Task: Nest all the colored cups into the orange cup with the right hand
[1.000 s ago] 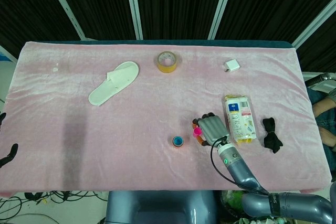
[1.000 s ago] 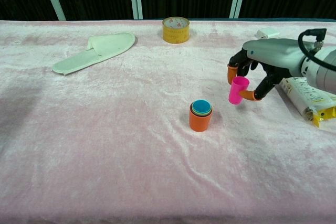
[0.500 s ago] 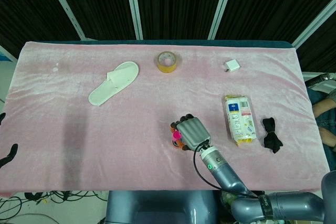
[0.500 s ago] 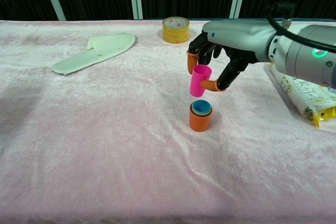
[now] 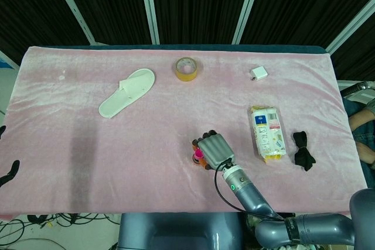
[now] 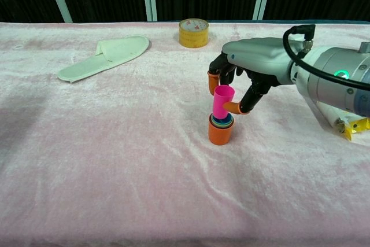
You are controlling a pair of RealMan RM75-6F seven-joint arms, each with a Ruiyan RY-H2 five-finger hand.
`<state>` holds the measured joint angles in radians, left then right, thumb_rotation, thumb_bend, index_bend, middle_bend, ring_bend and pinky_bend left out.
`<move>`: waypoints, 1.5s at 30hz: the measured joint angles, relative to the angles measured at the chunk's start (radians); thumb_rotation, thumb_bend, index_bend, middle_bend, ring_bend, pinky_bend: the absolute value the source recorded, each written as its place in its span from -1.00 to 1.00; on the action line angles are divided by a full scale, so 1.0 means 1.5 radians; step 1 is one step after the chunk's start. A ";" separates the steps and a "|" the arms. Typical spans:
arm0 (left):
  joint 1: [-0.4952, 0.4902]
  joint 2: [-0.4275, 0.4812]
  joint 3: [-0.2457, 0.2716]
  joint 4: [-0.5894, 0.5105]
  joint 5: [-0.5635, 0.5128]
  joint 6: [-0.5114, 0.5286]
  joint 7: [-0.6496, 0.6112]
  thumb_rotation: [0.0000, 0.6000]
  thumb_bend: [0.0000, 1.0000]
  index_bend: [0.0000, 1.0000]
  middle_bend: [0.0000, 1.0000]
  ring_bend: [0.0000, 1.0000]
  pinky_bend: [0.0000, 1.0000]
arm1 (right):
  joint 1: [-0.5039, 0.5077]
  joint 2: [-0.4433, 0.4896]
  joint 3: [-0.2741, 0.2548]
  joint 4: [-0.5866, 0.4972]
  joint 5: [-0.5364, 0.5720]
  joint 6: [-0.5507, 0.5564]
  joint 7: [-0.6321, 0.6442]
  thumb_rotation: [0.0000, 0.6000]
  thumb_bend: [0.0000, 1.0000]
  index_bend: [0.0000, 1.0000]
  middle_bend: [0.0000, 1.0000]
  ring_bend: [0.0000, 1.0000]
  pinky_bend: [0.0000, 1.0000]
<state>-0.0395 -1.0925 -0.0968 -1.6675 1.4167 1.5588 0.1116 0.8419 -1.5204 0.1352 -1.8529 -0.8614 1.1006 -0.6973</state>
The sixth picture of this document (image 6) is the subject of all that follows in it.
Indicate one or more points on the white yellow snack package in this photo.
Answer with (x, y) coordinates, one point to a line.
(355, 127)

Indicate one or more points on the orange plastic cup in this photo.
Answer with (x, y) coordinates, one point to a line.
(219, 135)

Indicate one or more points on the dark blue plastic cup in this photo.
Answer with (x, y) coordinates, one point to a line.
(221, 127)

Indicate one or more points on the pink plastic cup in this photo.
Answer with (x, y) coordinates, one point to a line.
(221, 99)

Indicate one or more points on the yellow tape roll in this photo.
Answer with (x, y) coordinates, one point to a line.
(193, 38)

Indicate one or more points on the pink plush table cloth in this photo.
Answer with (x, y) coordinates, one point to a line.
(115, 157)

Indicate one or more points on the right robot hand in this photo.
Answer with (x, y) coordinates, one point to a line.
(260, 53)

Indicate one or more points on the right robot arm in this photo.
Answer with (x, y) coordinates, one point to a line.
(326, 76)

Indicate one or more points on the white disposable slipper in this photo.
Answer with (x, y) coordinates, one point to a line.
(115, 53)

